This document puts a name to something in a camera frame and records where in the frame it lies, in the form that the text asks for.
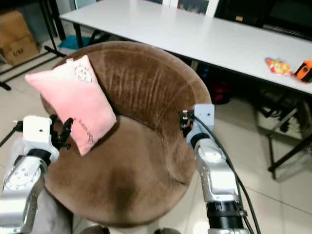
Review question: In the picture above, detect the orange black handheld device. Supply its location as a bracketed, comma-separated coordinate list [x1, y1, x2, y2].
[294, 59, 312, 83]

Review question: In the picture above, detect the long white table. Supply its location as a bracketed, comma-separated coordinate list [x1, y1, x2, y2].
[59, 0, 312, 96]

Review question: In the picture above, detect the large cardboard box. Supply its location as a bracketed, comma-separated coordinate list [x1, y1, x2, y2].
[0, 10, 33, 49]

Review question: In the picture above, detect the pink pillow with bear print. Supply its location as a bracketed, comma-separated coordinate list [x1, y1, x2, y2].
[24, 55, 117, 156]

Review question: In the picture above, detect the teal floor mat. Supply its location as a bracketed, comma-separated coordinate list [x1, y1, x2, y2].
[58, 35, 91, 50]

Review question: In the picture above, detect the red yellow snack packet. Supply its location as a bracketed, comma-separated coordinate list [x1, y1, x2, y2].
[265, 57, 296, 77]

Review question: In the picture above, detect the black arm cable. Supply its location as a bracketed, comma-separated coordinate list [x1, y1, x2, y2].
[193, 115, 263, 234]
[0, 121, 25, 148]

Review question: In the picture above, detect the black metal rack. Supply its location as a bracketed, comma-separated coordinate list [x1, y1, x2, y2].
[0, 0, 68, 91]

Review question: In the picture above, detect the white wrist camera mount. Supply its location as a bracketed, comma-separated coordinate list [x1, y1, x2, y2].
[186, 103, 216, 147]
[22, 115, 60, 164]

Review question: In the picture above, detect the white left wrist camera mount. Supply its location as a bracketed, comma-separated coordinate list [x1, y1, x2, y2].
[22, 115, 60, 164]

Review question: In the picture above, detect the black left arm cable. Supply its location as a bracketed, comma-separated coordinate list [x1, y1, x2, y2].
[0, 121, 25, 148]

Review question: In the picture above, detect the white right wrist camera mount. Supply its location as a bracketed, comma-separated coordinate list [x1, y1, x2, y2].
[186, 103, 216, 147]

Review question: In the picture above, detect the brown round velvet sofa chair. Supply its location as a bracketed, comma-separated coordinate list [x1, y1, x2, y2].
[40, 40, 213, 229]

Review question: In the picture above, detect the small printed cardboard box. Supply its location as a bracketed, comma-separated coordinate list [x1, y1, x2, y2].
[5, 37, 40, 66]

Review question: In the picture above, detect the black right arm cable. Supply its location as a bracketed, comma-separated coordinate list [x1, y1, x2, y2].
[193, 115, 263, 234]

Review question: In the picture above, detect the black metal folding frame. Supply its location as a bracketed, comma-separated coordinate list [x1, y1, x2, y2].
[256, 101, 312, 180]

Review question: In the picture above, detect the dark left robot foot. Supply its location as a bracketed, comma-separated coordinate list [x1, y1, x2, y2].
[73, 225, 104, 234]

